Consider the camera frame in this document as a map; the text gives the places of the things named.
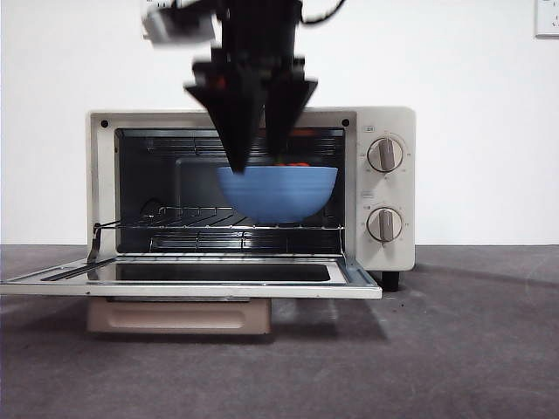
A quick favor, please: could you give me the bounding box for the wire heating element guard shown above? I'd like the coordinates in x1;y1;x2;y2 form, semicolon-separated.
146;136;344;157
149;230;344;254

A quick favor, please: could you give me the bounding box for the orange pumpkin with green stem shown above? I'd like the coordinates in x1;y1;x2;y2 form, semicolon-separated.
273;156;312;169

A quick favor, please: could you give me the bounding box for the glass oven door with handle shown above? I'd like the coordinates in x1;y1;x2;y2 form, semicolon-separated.
0;255;383;336

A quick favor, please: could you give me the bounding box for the wire oven rack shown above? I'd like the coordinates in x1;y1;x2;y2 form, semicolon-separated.
93;206;346;232

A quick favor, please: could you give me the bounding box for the cream Toshiba toaster oven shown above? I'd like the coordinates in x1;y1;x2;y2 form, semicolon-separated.
85;106;416;292

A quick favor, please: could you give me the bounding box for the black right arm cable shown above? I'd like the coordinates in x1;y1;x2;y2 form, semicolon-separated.
300;0;349;25

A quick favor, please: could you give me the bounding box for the timer knob with grey grip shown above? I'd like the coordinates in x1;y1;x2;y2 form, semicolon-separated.
365;207;403;244

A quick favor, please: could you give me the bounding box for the pale grey right wrist camera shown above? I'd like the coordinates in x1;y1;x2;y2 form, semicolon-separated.
140;4;218;48

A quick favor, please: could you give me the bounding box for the blue ribbed bowl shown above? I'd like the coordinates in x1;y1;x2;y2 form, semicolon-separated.
217;165;339;223

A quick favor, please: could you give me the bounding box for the temperature knob with grey grip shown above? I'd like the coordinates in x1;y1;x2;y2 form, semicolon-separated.
366;137;404;174

